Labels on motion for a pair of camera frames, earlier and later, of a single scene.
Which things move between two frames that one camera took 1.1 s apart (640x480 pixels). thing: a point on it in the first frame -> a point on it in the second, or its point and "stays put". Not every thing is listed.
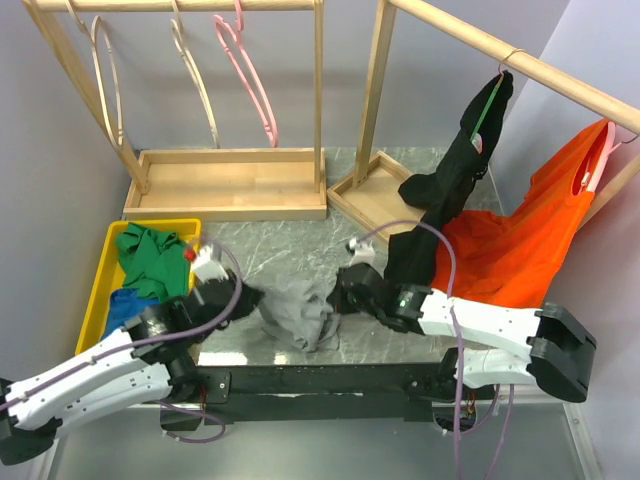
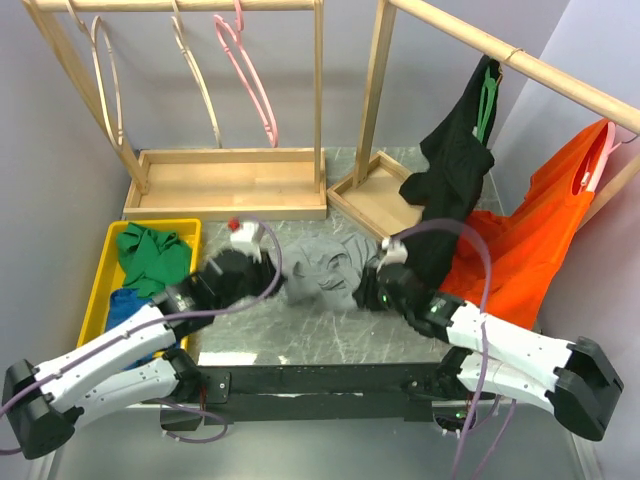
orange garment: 510,259 stays put
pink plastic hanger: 236,35 stays put
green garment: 155,264 stays put
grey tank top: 298,312 -> 327,271
